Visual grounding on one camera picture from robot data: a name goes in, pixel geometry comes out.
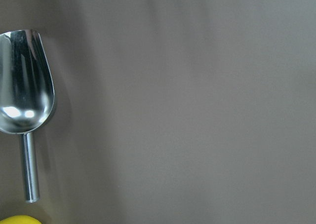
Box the yellow lemon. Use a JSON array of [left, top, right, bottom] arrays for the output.
[[0, 215, 41, 224]]

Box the steel ice scoop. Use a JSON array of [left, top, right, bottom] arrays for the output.
[[0, 30, 55, 203]]

